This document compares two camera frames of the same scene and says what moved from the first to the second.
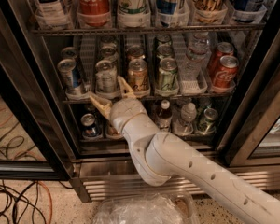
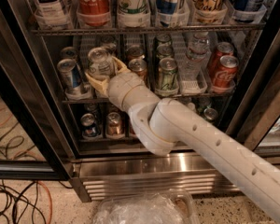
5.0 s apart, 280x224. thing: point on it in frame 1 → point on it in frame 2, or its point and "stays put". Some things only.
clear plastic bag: x=147 y=208 stays put
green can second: x=164 y=51 stays put
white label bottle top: x=51 y=8 stays put
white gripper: x=127 y=110 → x=119 y=87
